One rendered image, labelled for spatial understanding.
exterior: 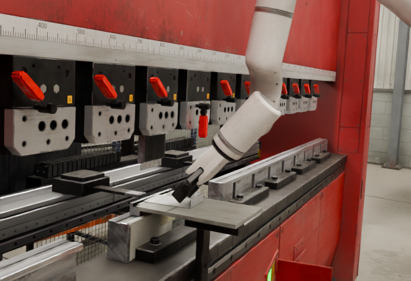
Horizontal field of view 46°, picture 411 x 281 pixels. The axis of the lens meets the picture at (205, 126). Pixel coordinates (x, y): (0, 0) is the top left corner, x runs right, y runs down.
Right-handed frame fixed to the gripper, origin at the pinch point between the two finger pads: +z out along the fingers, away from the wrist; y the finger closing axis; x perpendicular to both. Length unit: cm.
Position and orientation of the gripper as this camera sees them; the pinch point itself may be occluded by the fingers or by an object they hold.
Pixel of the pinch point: (185, 191)
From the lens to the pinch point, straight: 125.5
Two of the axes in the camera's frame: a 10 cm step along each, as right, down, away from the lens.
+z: -6.4, 7.1, 3.0
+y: -3.5, 0.7, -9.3
